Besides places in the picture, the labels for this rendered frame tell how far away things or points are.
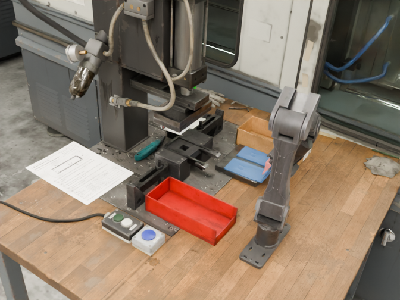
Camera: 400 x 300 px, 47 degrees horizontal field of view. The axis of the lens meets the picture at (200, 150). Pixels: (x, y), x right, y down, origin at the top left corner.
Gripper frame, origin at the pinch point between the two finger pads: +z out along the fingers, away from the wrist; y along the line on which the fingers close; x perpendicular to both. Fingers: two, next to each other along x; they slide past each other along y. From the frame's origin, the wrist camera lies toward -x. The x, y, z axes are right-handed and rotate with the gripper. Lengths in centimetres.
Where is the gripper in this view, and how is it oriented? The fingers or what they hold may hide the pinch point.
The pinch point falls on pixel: (268, 175)
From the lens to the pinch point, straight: 152.4
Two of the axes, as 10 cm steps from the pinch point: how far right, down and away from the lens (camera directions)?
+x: -5.0, 4.4, -7.5
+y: -7.2, -6.9, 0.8
